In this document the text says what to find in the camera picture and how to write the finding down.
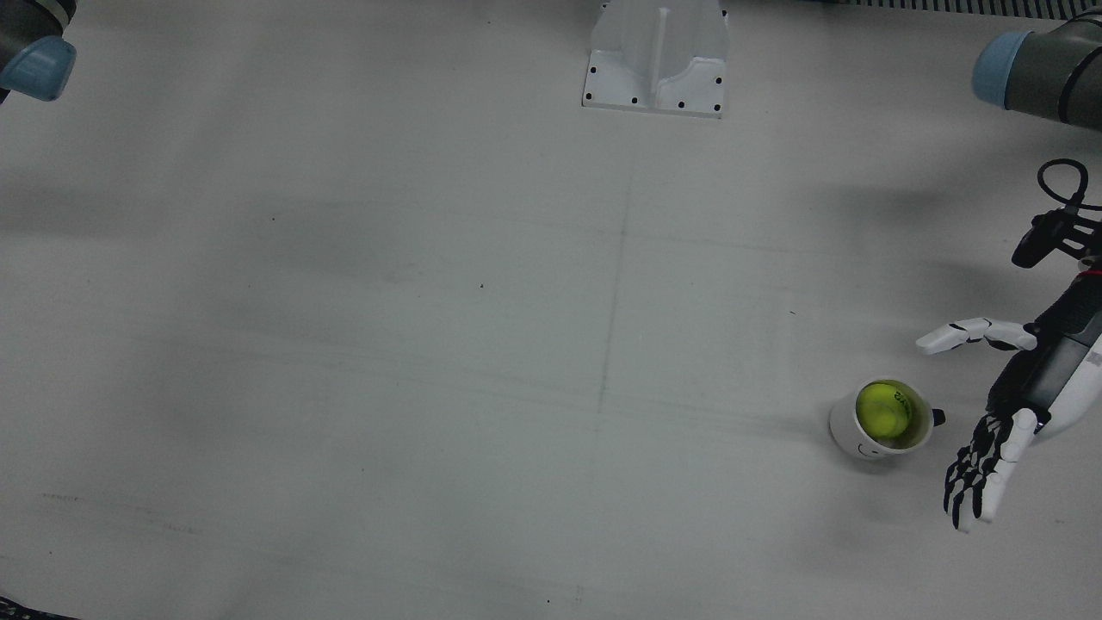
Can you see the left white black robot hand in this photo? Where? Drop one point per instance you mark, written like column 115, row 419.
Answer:
column 1059, row 362

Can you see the yellow tennis ball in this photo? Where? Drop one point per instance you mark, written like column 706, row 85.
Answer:
column 882, row 411

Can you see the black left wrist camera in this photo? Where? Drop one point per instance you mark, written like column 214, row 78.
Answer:
column 1046, row 232

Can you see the white metal mounting bracket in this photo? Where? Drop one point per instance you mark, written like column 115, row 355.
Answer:
column 654, row 60

